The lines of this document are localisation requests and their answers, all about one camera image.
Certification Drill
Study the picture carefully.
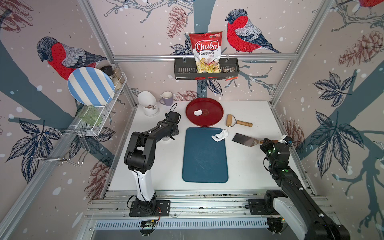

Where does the metal spatula wooden handle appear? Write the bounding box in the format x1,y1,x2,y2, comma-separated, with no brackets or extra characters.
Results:
232,133,278,147

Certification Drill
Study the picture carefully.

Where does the round cut dough wrapper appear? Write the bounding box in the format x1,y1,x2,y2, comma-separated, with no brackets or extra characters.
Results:
194,110,203,116

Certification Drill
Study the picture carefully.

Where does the teal cutting board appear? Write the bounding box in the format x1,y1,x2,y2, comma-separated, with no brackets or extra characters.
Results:
182,127,229,184

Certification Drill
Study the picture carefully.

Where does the white dough piece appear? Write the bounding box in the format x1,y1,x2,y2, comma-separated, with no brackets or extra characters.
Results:
212,129,229,142

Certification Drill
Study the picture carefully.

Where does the wooden dough roller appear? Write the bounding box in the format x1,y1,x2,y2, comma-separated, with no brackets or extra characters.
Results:
226,114,253,127

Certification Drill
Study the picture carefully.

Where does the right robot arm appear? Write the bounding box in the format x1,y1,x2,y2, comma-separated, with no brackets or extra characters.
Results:
260,136,351,240

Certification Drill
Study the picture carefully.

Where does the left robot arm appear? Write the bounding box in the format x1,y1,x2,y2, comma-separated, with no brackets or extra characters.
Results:
124,111,181,212

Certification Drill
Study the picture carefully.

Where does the purple mug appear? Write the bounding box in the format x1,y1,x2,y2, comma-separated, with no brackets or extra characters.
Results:
159,91,173,107

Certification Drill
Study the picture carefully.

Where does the white cutlery holder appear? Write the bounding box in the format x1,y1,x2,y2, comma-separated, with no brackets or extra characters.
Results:
138,91,159,117

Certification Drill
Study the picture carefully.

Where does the red round tray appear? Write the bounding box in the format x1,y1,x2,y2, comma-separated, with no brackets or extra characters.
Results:
186,98,224,127

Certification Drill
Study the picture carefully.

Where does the spice jar silver lid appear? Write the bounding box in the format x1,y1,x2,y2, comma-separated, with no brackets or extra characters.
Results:
112,64,124,91

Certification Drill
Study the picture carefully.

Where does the green glass cup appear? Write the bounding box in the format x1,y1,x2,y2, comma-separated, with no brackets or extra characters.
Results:
77,106,103,127

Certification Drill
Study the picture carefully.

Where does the spice jar dark lid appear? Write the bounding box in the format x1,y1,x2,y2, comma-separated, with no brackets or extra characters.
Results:
100,65,116,79

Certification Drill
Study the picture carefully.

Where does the blue striped plate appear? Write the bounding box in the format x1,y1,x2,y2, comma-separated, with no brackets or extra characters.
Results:
68,67,115,107

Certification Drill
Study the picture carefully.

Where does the Chuba cassava chips bag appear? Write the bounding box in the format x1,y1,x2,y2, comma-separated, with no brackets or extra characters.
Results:
189,32,223,74

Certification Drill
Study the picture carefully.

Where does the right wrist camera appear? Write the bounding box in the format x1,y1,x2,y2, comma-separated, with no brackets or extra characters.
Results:
278,135,294,145

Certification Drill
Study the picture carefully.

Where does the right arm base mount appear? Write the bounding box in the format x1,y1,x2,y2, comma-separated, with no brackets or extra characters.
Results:
245,190,288,215

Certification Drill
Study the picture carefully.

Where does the black wire wall basket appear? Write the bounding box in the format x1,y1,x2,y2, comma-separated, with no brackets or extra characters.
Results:
174,58,240,80

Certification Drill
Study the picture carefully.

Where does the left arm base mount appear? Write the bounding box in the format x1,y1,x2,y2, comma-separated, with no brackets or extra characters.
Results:
127,196,171,217

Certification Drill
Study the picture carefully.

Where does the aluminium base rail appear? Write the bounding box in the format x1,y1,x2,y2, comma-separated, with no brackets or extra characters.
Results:
83,188,337,232

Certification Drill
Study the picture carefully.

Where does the clear wire wall shelf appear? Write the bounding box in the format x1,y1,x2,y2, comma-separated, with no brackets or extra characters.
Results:
61,67,128,137

